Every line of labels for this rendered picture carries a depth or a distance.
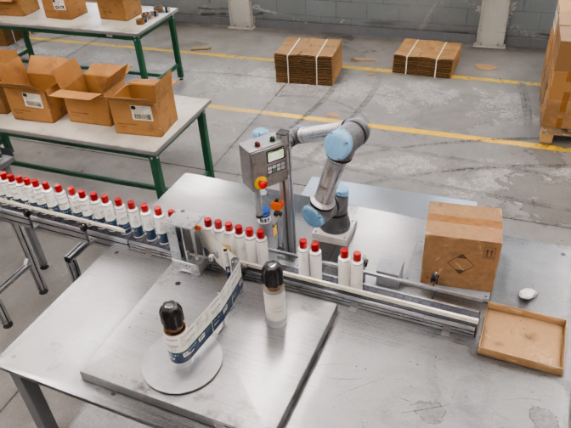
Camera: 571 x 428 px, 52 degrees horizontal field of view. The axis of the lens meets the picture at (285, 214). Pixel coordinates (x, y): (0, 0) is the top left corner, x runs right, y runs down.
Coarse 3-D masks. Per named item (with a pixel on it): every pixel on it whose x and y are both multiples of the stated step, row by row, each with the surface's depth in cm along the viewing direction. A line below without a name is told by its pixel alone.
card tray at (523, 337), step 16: (496, 304) 241; (496, 320) 238; (512, 320) 238; (528, 320) 237; (544, 320) 236; (560, 320) 233; (496, 336) 231; (512, 336) 231; (528, 336) 230; (544, 336) 230; (560, 336) 230; (480, 352) 225; (496, 352) 221; (512, 352) 225; (528, 352) 224; (544, 352) 224; (560, 352) 223; (544, 368) 216; (560, 368) 213
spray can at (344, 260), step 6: (342, 252) 239; (342, 258) 241; (348, 258) 242; (342, 264) 242; (348, 264) 242; (342, 270) 244; (348, 270) 244; (342, 276) 246; (348, 276) 246; (342, 282) 248; (348, 282) 248
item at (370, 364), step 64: (192, 192) 327; (128, 256) 284; (384, 256) 274; (512, 256) 269; (64, 320) 252; (384, 320) 242; (64, 384) 225; (320, 384) 218; (384, 384) 217; (448, 384) 215; (512, 384) 214
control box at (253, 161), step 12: (240, 144) 236; (252, 144) 235; (264, 144) 235; (276, 144) 235; (240, 156) 239; (252, 156) 231; (264, 156) 234; (252, 168) 234; (264, 168) 237; (252, 180) 238; (276, 180) 244
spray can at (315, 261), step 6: (312, 246) 244; (318, 246) 244; (312, 252) 246; (318, 252) 246; (312, 258) 247; (318, 258) 247; (312, 264) 249; (318, 264) 248; (312, 270) 251; (318, 270) 250; (312, 276) 253; (318, 276) 252
